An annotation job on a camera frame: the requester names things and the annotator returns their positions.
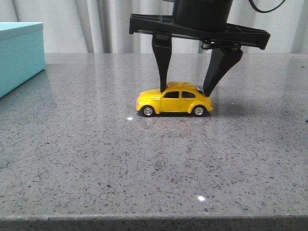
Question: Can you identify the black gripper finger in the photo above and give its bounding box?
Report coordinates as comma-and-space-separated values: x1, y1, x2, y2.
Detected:
203, 48, 243, 96
152, 33, 171, 92

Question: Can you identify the black gripper body rail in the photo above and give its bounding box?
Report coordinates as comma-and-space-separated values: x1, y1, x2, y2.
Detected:
129, 14, 270, 50

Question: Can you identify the yellow toy beetle car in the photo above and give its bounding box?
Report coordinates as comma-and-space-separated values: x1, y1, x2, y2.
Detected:
136, 81, 213, 117

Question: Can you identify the light blue storage box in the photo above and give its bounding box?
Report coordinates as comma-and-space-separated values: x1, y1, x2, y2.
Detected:
0, 22, 46, 97

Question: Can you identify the grey pleated curtain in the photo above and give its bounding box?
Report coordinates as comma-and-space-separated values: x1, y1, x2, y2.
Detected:
0, 0, 308, 54

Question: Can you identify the black cable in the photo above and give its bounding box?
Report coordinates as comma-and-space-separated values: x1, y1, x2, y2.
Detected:
247, 0, 287, 13

